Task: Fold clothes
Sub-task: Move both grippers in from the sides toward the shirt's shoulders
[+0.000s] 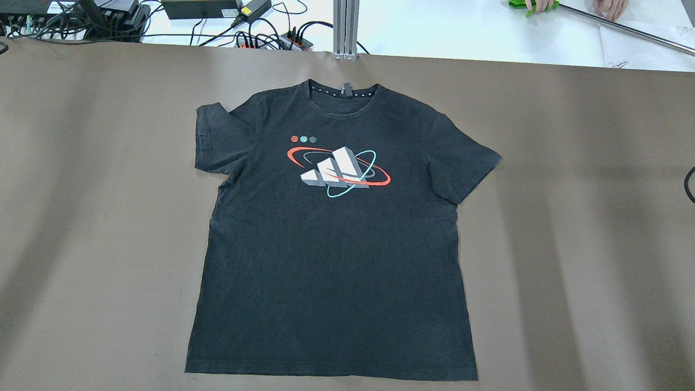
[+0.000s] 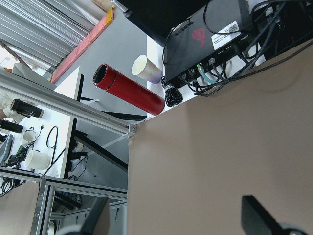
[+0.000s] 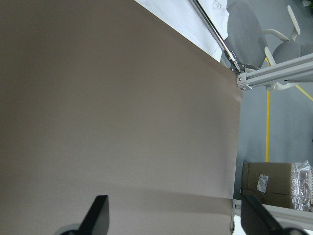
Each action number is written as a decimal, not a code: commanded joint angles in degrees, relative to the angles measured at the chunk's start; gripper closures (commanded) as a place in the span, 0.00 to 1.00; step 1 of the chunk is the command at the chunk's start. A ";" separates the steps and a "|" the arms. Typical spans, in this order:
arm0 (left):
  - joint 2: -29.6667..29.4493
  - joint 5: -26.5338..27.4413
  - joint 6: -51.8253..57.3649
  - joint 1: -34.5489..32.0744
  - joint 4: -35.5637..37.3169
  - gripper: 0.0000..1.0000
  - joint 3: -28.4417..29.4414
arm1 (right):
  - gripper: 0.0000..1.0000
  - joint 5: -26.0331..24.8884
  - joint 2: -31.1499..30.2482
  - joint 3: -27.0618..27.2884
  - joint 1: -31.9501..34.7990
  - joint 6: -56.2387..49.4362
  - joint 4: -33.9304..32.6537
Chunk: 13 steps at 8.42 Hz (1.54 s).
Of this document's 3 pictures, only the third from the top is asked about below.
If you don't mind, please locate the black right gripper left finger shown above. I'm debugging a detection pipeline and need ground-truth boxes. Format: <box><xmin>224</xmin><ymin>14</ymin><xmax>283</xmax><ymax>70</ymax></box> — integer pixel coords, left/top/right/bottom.
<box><xmin>77</xmin><ymin>195</ymin><xmax>109</xmax><ymax>235</ymax></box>

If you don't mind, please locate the aluminium frame post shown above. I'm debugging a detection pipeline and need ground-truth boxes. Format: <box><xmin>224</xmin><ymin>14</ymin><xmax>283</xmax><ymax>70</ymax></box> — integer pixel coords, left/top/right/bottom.
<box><xmin>237</xmin><ymin>54</ymin><xmax>313</xmax><ymax>90</ymax></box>

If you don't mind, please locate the grey office chair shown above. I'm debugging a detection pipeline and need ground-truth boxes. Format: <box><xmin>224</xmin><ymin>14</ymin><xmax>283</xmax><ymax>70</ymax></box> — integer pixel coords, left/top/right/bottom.
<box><xmin>225</xmin><ymin>0</ymin><xmax>313</xmax><ymax>91</ymax></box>

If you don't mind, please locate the silver metal rod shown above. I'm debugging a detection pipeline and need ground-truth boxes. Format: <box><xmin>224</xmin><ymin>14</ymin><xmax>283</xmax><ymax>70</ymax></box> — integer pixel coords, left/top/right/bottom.
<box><xmin>192</xmin><ymin>0</ymin><xmax>242</xmax><ymax>74</ymax></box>

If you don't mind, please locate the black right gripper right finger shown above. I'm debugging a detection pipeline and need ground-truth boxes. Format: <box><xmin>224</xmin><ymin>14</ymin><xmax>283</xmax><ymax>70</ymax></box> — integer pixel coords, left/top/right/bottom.
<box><xmin>241</xmin><ymin>195</ymin><xmax>284</xmax><ymax>235</ymax></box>

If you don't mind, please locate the cardboard box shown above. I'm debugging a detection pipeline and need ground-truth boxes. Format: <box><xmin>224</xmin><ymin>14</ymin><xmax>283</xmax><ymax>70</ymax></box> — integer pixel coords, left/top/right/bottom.
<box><xmin>242</xmin><ymin>162</ymin><xmax>293</xmax><ymax>209</ymax></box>

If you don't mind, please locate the clear plastic wrap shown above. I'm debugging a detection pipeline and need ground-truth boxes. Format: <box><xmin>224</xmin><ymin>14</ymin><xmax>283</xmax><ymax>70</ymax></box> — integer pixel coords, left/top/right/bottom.
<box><xmin>291</xmin><ymin>160</ymin><xmax>313</xmax><ymax>212</ymax></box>

